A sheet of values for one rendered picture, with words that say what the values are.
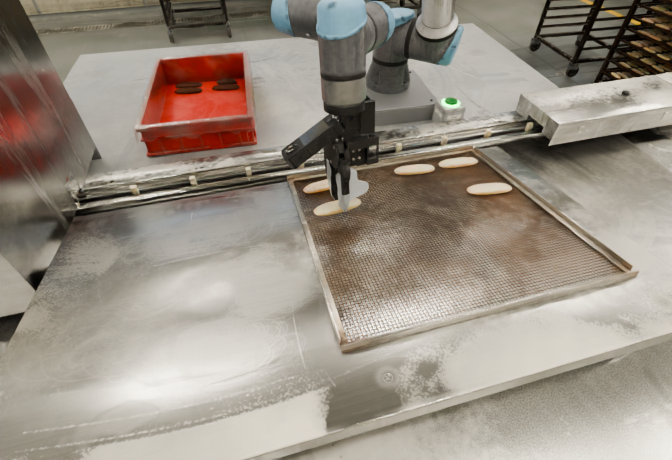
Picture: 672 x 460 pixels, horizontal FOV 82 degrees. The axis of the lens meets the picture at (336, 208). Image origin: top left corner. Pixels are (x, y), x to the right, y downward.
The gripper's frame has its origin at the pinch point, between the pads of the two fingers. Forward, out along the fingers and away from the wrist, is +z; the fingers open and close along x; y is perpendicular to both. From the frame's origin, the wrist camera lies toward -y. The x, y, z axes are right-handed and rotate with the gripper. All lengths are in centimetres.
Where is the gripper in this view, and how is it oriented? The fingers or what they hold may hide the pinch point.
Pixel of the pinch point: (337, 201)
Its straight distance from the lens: 76.8
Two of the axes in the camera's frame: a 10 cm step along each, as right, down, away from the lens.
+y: 9.3, -2.4, 2.8
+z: 0.4, 8.2, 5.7
